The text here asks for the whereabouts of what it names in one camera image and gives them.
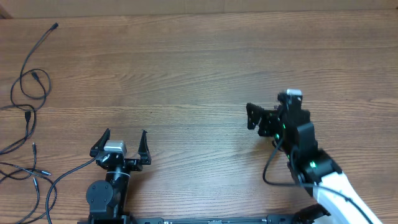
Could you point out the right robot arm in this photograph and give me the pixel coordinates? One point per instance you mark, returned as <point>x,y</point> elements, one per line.
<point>310,166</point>

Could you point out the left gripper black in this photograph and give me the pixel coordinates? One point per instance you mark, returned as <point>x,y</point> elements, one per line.
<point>137,165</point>

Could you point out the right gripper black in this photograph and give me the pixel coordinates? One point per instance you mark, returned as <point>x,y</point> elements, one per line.
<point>268,119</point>

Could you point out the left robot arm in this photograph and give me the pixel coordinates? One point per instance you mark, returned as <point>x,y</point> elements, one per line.
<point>107,198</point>

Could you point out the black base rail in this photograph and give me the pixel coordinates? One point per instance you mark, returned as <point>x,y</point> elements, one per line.
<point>224,220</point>

